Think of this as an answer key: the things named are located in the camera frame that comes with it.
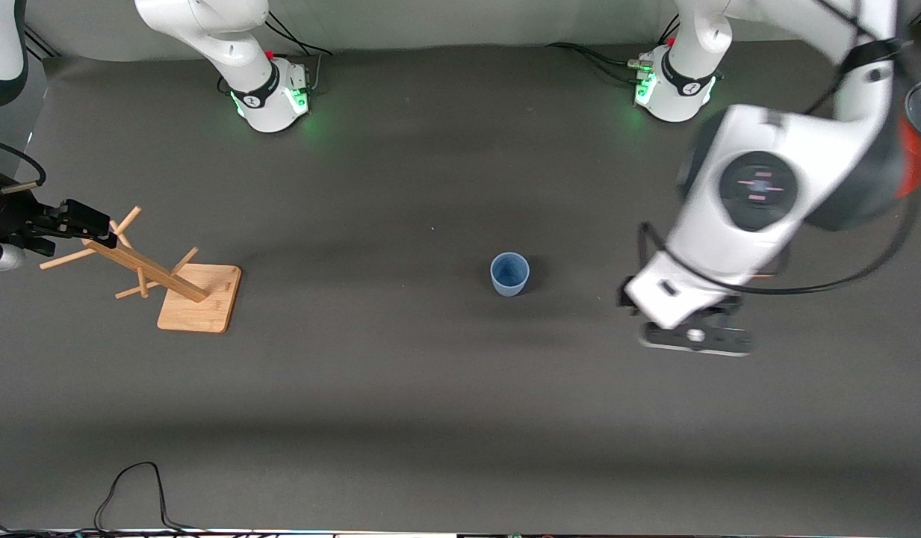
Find light blue plastic cup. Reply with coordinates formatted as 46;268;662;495
490;252;530;298

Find wooden mug tree rack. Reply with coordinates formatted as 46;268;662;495
40;205;243;334

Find black right arm base cables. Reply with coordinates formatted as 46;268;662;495
255;13;335;94

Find black left arm base cables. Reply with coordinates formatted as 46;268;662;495
546;11;681;87

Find black arm base cables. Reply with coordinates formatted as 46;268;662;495
255;13;335;94
546;11;681;87

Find black looped cable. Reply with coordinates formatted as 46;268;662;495
94;462;207;535

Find orange can with grey lid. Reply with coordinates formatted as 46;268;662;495
895;78;921;200

